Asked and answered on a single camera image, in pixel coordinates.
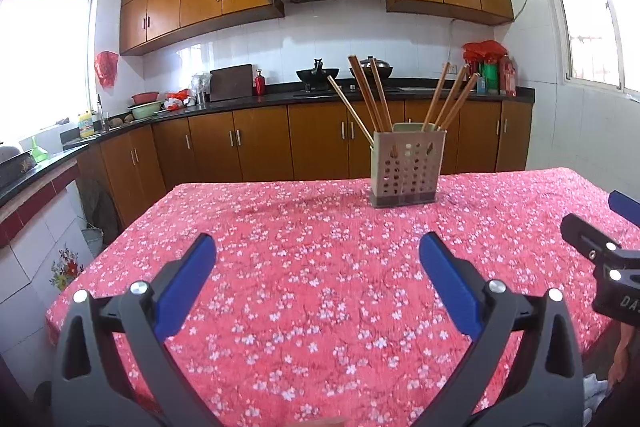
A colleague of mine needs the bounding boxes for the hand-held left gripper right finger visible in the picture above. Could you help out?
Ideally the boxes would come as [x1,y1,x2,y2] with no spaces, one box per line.
[412,232,586,427]

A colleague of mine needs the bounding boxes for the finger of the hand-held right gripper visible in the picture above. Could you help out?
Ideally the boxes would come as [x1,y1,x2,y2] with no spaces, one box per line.
[608,190,640,226]
[560,213,640,288]

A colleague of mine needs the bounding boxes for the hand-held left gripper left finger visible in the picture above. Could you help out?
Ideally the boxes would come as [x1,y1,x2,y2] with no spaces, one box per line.
[50,233,223,427]

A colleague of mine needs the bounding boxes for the grey perforated chopstick holder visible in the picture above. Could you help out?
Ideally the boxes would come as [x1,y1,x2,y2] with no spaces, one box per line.
[370,123,447,209]

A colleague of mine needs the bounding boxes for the wooden chopstick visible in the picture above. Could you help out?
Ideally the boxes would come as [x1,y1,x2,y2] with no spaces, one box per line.
[422,63,449,131]
[444,74,481,128]
[326,75,375,145]
[370,58,393,132]
[353,55,385,134]
[348,56,379,134]
[436,65,472,128]

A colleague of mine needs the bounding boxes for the person's right forearm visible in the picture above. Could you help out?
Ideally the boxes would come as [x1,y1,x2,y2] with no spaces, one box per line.
[607,322,640,384]

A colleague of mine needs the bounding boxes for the white cloth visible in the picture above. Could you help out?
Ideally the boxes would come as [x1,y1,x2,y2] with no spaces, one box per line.
[582,372,610,414]

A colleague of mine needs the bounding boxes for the grey bucket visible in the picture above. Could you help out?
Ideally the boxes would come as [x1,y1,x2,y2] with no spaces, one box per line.
[80,227,105,259]

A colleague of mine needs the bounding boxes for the red floral tablecloth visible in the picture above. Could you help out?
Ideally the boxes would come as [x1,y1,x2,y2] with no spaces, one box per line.
[45,167,640,427]

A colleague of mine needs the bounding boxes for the wooden lower kitchen cabinets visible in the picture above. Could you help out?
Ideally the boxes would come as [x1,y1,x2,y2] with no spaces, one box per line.
[75,99,534,230]

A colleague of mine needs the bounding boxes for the large red bottle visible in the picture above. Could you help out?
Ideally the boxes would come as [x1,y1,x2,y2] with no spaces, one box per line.
[500,56,517,98]

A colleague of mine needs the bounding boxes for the green basin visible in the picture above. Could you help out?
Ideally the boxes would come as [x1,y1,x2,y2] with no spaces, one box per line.
[127,102,164,120]

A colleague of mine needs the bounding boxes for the green bottle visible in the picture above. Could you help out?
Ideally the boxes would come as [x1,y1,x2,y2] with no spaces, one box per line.
[481,62,501,96]

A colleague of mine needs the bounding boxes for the red food packets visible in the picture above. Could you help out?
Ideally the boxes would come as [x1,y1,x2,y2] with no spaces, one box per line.
[164,89,196,110]

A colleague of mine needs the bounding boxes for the black kitchen countertop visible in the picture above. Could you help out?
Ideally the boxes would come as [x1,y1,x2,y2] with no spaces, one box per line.
[0,77,536,208]

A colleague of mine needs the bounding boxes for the clear plastic bag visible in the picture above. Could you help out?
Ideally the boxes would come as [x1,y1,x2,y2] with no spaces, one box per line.
[191,72,214,106]

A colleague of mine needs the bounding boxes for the large side window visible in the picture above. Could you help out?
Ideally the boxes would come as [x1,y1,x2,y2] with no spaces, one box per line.
[527,0,640,96]

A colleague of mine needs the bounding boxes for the dark cutting board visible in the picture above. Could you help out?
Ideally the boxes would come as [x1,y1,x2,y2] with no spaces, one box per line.
[209,64,255,103]

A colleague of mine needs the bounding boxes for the wok with lid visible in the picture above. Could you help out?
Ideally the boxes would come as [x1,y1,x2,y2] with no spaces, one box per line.
[352,56,394,80]

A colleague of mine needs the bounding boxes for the hanging red plastic bag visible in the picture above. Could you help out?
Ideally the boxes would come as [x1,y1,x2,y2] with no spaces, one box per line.
[94,51,120,89]

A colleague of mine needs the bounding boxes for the black wok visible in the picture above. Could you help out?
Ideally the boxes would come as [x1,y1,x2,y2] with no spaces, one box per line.
[296,58,341,92]

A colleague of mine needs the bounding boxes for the window over sink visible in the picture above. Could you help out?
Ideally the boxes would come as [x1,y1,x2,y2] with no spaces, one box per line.
[0,0,99,148]

